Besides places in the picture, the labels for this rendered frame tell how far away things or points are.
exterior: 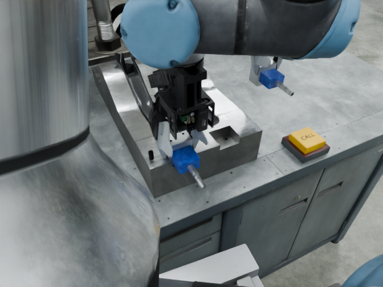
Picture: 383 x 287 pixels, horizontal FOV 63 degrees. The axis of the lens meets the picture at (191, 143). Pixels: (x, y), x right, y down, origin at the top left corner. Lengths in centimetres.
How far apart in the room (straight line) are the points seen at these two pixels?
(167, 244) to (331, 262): 96
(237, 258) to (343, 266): 126
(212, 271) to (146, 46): 24
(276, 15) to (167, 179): 42
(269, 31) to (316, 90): 73
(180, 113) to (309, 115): 52
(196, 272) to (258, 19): 26
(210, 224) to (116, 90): 41
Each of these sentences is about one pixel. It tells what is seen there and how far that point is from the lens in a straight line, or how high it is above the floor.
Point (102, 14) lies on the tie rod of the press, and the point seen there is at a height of 92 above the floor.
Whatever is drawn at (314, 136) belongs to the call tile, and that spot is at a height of 84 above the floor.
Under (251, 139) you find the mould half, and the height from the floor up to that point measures 87.
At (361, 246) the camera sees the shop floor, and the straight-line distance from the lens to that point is 170.
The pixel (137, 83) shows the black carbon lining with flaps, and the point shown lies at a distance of 80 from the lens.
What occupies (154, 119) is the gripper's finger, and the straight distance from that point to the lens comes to 54.
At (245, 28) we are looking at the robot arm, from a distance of 31.
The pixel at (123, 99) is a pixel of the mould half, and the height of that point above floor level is 90.
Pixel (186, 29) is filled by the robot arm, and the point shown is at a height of 121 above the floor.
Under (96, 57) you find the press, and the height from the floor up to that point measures 78.
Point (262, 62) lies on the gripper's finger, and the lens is 74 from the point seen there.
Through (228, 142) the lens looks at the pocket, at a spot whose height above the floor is 86.
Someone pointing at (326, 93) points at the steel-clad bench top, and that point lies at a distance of 103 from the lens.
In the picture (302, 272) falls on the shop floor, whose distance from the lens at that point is 153.
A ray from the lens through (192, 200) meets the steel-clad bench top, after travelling 65.
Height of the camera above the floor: 132
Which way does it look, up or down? 42 degrees down
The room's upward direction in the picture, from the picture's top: straight up
